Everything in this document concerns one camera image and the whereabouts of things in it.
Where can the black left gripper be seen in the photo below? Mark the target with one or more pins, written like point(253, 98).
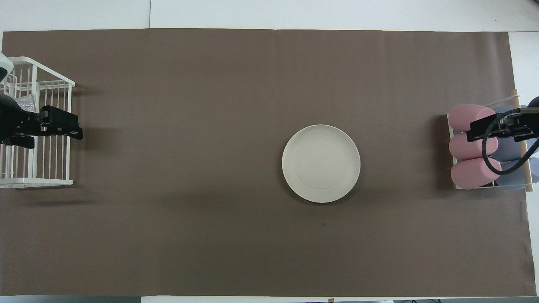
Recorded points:
point(14, 122)

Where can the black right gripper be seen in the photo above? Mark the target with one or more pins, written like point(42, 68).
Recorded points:
point(526, 124)

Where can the silver glitter sponge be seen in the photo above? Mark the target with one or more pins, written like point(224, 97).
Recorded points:
point(25, 103)

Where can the cream round plate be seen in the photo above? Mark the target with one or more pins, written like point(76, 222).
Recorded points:
point(321, 163)

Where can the pink plastic cup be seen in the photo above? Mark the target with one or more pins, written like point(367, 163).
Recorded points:
point(463, 147)
point(471, 174)
point(461, 115)

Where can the cup rack with wooden rod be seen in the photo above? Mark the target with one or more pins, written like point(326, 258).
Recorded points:
point(527, 179)

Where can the brown table mat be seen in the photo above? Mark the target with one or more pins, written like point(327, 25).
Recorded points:
point(210, 126)

